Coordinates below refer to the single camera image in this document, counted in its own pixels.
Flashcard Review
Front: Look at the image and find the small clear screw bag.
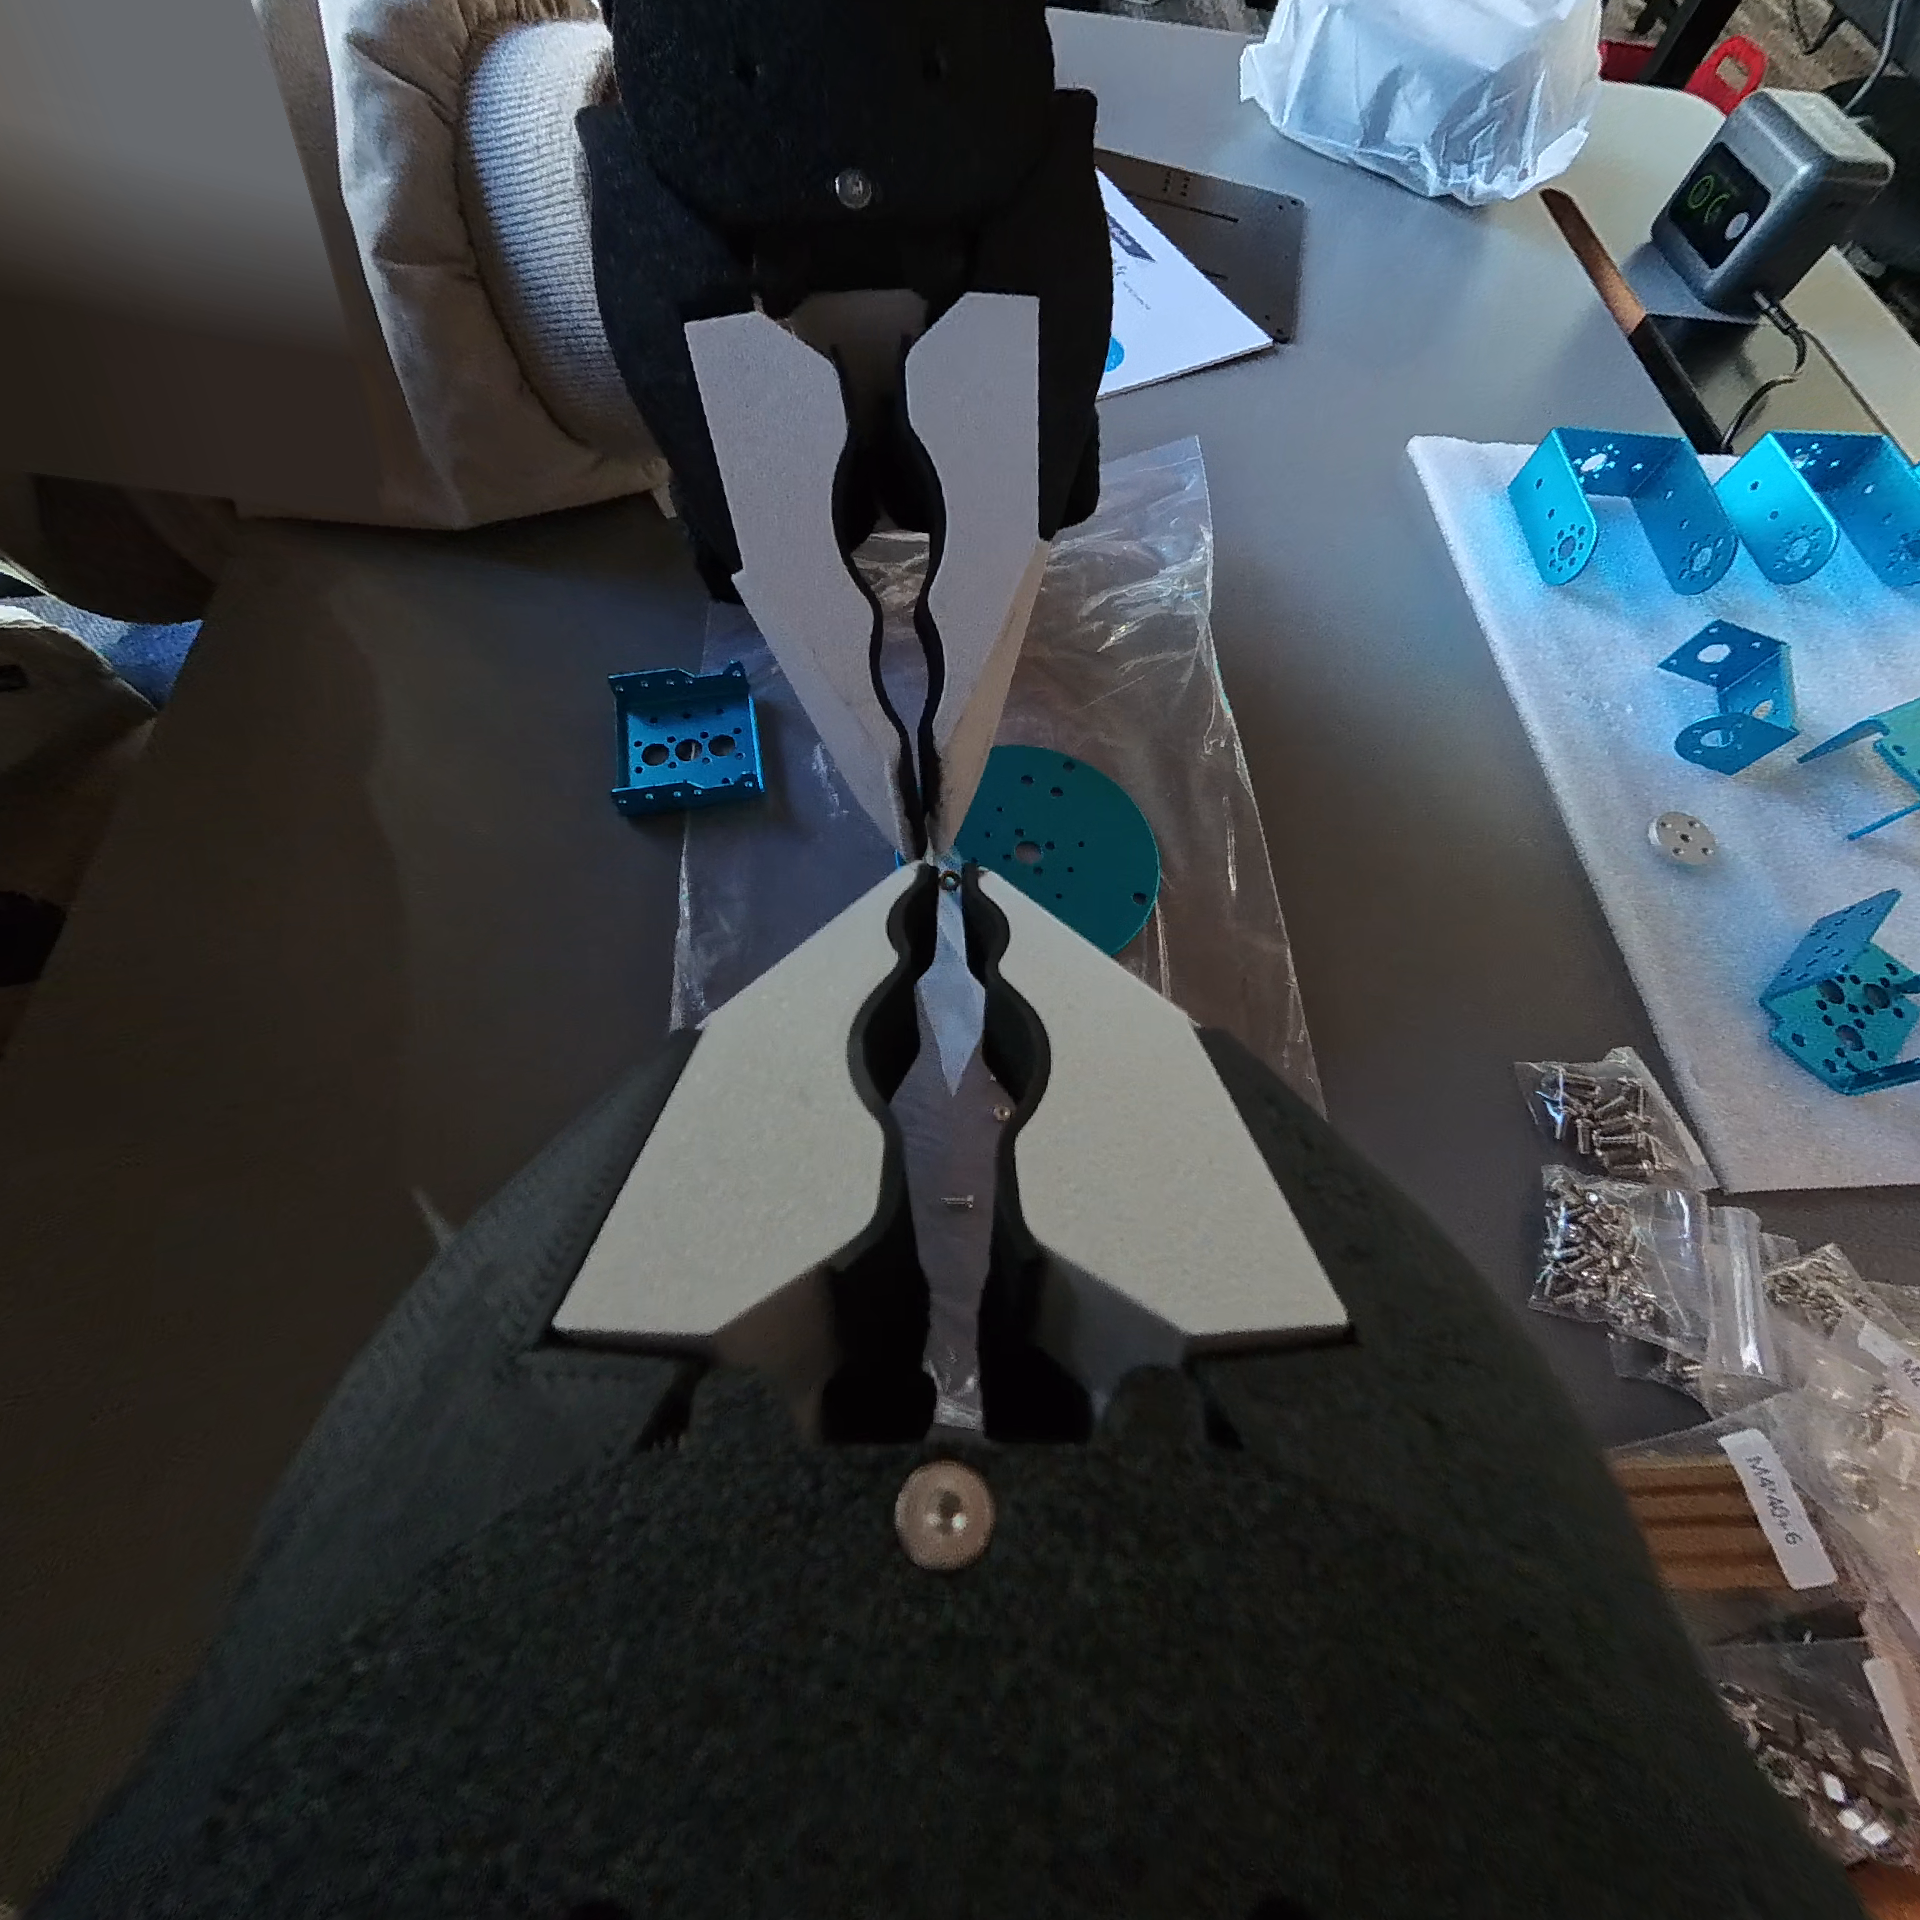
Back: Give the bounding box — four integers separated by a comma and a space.
913, 860, 991, 1097

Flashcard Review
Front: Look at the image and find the white plastic bag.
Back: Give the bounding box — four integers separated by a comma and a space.
1239, 0, 1606, 208

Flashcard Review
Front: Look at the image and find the perforated blue U bracket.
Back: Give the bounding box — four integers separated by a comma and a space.
1759, 888, 1920, 1101

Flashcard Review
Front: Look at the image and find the small device with screen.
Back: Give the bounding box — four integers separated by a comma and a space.
1649, 85, 1895, 320

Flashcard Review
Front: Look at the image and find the pile of small hardware bags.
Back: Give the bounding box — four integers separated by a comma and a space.
1513, 1041, 1920, 1869

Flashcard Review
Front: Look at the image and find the teal round metal plate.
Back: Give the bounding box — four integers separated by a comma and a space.
952, 741, 1169, 961

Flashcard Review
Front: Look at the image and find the small blue angle bracket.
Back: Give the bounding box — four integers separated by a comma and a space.
1658, 617, 1803, 772

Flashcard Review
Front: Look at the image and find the clear plastic bag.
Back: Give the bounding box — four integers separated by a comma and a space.
670, 434, 1331, 1419

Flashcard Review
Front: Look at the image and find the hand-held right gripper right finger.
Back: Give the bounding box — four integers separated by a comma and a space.
961, 868, 1354, 1403

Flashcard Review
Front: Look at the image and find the person's left forearm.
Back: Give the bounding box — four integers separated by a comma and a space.
321, 0, 677, 530

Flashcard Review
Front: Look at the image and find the assembly instruction sheet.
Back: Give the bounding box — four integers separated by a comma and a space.
1092, 167, 1277, 403

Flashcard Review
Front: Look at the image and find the long blue U bracket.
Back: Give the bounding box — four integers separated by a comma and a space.
1712, 433, 1920, 589
1506, 427, 1741, 594

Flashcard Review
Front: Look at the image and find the black flat pad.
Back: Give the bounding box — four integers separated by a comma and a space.
1104, 148, 1312, 350

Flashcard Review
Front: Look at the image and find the green round plate with bracket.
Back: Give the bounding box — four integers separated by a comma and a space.
1797, 705, 1920, 842

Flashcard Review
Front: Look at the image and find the black power cable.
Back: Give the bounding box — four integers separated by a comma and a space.
1710, 292, 1823, 451

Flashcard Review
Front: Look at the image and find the white foam sheet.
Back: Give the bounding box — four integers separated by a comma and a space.
1408, 433, 1920, 1193

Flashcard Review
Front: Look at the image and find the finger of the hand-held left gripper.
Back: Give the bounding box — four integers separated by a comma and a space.
684, 305, 924, 859
899, 290, 1055, 848

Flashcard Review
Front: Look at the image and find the grey desk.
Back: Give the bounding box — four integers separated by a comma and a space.
0, 0, 1920, 1920

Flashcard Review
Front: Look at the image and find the blue square metal bracket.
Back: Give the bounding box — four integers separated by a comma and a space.
607, 660, 772, 818

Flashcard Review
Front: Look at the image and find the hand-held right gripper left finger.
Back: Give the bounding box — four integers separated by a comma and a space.
553, 868, 947, 1441

